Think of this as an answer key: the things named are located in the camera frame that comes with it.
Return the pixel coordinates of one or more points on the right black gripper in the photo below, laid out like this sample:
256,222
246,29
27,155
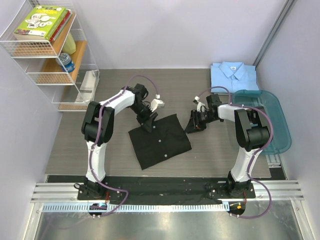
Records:
194,124

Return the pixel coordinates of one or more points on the teal plastic tray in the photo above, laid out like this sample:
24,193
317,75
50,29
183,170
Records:
281,141

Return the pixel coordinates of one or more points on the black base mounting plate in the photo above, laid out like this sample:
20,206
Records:
163,191

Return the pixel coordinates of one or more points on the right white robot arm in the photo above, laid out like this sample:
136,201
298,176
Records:
253,131

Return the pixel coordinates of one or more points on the white wire shelf rack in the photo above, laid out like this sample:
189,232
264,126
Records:
37,58

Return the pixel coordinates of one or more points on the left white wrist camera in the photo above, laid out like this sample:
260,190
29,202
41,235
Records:
156,103

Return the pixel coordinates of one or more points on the blue lidded jar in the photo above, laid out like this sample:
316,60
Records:
65,62

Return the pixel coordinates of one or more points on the yellow green bottle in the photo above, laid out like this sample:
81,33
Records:
69,46

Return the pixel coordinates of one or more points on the green cover book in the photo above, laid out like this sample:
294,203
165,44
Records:
40,23

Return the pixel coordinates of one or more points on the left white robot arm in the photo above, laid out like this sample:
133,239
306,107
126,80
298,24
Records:
98,128

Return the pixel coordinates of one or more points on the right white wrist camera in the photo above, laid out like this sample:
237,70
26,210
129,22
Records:
200,106

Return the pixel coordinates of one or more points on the aluminium frame rail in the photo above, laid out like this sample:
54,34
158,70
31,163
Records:
276,190

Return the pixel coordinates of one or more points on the white paper booklet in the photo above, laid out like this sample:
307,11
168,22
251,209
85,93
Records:
88,87

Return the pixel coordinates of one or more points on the folded light blue shirt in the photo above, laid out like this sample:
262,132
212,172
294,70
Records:
234,76

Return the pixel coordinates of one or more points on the red cover book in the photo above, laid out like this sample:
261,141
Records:
61,26

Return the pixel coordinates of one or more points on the black long sleeve shirt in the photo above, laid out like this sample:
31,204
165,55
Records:
167,139

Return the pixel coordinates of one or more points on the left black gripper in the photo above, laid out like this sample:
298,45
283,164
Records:
147,122

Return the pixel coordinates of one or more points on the grey aluminium wall post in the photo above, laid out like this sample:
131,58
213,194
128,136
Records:
285,11

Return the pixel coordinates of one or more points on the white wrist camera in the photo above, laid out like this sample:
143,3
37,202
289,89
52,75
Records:
200,106
156,103

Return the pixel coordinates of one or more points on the white slotted cable duct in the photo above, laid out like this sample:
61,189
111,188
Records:
86,207

